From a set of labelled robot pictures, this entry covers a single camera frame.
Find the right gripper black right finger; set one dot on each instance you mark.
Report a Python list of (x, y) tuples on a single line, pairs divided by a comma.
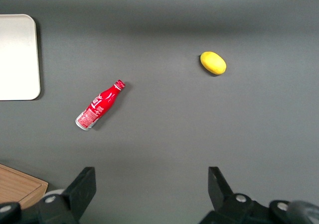
[(219, 196)]

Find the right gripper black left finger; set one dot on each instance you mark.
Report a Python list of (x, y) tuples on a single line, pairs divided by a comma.
[(79, 191)]

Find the beige rectangular tray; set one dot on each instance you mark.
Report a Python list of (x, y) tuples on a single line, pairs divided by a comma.
[(17, 57)]

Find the wooden drawer cabinet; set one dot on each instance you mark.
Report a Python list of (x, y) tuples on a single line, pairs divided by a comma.
[(17, 184)]

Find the red cola bottle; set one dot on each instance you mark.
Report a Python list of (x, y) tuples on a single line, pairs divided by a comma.
[(99, 104)]

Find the yellow lemon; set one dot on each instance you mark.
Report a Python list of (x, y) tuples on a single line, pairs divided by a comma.
[(213, 63)]

